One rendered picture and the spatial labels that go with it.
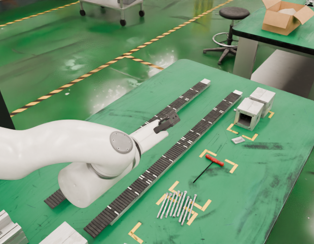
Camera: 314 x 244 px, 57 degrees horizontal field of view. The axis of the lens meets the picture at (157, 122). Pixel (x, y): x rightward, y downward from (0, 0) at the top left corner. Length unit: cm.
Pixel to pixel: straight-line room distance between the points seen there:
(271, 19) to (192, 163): 155
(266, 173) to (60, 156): 89
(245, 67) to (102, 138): 222
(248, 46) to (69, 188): 218
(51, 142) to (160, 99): 107
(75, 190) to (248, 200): 71
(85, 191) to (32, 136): 13
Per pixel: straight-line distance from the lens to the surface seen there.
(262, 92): 150
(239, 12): 366
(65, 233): 92
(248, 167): 122
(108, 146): 50
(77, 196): 56
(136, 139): 63
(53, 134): 51
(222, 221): 104
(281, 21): 243
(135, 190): 105
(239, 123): 139
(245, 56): 260
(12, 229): 99
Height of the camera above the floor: 164
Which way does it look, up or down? 39 degrees down
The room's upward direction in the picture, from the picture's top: straight up
